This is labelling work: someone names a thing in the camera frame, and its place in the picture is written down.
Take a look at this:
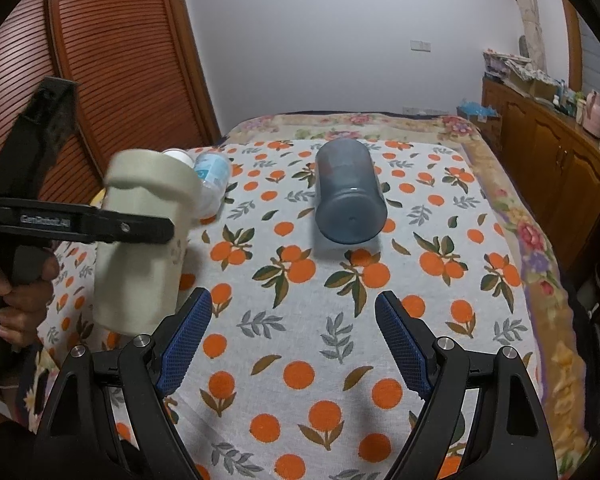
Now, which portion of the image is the pink thermos jug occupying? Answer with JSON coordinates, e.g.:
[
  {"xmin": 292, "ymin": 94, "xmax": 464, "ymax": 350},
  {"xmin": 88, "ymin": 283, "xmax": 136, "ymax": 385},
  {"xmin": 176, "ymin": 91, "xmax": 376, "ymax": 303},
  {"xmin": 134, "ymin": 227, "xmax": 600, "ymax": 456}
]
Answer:
[{"xmin": 582, "ymin": 90, "xmax": 600, "ymax": 138}]

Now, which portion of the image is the translucent blue plastic cup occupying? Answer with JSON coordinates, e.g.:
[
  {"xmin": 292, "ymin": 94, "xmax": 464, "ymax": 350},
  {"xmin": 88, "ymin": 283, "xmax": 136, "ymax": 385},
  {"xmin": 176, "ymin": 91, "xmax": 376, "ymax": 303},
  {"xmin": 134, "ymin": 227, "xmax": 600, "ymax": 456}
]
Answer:
[{"xmin": 315, "ymin": 138, "xmax": 388, "ymax": 245}]

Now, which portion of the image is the beige tied curtain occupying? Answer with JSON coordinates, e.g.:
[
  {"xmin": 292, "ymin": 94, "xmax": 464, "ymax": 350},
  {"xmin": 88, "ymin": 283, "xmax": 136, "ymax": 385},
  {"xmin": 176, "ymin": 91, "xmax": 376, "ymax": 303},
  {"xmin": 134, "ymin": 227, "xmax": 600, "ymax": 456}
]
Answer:
[{"xmin": 516, "ymin": 0, "xmax": 546, "ymax": 70}]

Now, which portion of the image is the clear bottle blue label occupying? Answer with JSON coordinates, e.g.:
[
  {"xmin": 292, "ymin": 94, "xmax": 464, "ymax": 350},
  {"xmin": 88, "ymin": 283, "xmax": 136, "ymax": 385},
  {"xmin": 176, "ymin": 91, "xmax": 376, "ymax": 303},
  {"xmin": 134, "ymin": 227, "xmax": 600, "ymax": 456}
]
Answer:
[{"xmin": 194, "ymin": 152, "xmax": 232, "ymax": 219}]

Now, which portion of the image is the brown wooden sideboard cabinet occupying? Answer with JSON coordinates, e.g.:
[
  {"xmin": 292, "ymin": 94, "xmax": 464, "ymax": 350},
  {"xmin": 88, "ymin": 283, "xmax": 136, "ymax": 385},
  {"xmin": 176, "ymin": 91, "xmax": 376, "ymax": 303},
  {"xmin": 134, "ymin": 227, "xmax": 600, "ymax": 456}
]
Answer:
[{"xmin": 482, "ymin": 77, "xmax": 600, "ymax": 271}]

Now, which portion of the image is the orange-print white tablecloth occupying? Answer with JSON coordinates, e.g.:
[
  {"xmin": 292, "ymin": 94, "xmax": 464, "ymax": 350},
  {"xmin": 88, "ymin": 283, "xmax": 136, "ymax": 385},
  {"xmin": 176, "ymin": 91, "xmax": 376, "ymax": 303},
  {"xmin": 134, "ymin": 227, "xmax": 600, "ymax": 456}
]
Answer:
[{"xmin": 36, "ymin": 138, "xmax": 544, "ymax": 480}]

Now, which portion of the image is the cardboard box with clutter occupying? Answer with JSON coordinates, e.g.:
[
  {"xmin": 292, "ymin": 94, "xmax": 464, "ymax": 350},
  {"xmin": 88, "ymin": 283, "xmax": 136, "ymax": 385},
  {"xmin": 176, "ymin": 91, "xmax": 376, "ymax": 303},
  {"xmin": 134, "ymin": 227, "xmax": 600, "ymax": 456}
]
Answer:
[{"xmin": 482, "ymin": 49, "xmax": 559, "ymax": 102}]

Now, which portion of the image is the person's left hand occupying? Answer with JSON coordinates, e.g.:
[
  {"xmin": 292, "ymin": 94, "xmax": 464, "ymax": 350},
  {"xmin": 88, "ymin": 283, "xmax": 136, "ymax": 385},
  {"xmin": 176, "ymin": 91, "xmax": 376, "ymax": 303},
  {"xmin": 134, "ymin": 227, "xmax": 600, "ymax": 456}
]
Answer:
[{"xmin": 0, "ymin": 249, "xmax": 59, "ymax": 348}]

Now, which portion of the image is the floral bed quilt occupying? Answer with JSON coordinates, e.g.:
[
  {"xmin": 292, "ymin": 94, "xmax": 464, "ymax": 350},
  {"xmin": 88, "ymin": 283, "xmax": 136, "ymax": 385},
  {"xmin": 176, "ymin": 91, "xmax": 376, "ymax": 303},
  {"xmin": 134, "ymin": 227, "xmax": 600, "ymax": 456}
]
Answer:
[{"xmin": 224, "ymin": 112, "xmax": 591, "ymax": 479}]

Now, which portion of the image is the white wall switch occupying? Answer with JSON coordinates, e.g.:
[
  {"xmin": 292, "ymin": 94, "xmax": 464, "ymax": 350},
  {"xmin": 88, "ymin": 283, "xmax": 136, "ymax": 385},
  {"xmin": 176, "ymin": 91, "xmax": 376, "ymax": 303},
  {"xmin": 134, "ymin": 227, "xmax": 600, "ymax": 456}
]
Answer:
[{"xmin": 411, "ymin": 40, "xmax": 431, "ymax": 52}]

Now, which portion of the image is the cream ribbed plastic cup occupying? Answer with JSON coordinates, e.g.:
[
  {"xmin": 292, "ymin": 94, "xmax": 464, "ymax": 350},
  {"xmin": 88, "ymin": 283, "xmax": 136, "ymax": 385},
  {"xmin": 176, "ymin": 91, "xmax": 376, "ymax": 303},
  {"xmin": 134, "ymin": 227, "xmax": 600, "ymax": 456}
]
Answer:
[{"xmin": 93, "ymin": 148, "xmax": 201, "ymax": 336}]

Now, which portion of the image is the blue bag on box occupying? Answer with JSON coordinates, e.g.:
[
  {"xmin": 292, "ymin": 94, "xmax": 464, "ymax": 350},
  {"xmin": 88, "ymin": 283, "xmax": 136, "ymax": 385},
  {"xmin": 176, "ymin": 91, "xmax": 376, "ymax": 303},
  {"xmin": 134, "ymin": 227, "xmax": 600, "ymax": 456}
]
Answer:
[{"xmin": 456, "ymin": 100, "xmax": 502, "ymax": 132}]

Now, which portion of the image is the white striped paper cup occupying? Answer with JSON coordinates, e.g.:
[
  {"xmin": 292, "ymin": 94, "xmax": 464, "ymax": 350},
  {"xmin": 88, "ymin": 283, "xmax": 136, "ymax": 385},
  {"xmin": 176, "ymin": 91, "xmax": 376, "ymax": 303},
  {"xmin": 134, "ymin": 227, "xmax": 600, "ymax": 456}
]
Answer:
[{"xmin": 163, "ymin": 148, "xmax": 195, "ymax": 168}]

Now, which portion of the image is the brown louvered wooden wardrobe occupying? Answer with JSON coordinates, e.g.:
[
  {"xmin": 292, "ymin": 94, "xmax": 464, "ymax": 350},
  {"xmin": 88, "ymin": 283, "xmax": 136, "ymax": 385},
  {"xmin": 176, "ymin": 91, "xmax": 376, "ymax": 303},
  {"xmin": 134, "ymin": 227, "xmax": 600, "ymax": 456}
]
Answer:
[{"xmin": 0, "ymin": 0, "xmax": 220, "ymax": 203}]

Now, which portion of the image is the grey window blind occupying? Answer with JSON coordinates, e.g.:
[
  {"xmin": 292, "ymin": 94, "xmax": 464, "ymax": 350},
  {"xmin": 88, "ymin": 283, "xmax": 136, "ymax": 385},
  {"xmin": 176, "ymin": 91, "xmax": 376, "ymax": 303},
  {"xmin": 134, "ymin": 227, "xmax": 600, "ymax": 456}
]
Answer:
[{"xmin": 579, "ymin": 16, "xmax": 600, "ymax": 94}]

